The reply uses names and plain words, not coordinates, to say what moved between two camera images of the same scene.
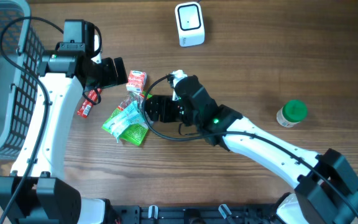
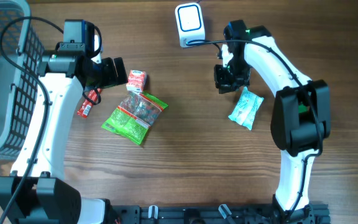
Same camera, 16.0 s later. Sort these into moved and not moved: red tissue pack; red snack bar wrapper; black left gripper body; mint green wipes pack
Moved: mint green wipes pack
Not moved: red snack bar wrapper; red tissue pack; black left gripper body
